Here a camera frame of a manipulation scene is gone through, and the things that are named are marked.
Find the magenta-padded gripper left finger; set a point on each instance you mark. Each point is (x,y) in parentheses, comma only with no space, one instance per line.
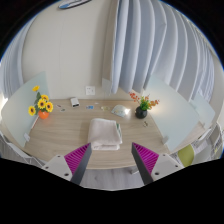
(77,158)

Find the small blue sticker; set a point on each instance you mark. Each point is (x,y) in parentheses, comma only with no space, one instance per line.
(89,107)

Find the small grey sticker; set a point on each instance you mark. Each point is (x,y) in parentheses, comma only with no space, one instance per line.
(58,106)

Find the beige towel with green edge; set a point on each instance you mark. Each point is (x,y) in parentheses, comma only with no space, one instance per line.
(104,133)

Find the sunflowers in orange vase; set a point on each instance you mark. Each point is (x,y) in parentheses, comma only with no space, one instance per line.
(42,106)

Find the green chair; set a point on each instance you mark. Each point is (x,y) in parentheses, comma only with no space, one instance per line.
(186,155)

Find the round wall clock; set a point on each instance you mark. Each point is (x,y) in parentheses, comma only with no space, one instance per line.
(73,3)

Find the pale grey pleated curtain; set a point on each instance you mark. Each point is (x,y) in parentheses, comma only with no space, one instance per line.
(13,66)
(156,46)

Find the white wall socket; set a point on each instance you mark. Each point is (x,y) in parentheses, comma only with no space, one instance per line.
(90,90)

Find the large frosted desk divider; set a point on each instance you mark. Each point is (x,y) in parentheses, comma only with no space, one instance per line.
(21,106)
(170,110)

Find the pale yellow sticker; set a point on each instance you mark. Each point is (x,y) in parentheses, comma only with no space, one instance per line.
(105,108)

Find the orange flowers in black vase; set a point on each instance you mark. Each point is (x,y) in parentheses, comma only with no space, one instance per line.
(141,112)

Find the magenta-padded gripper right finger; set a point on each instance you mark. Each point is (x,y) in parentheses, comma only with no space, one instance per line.
(146,160)

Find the white chair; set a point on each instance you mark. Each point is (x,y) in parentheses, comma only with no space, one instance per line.
(13,151)

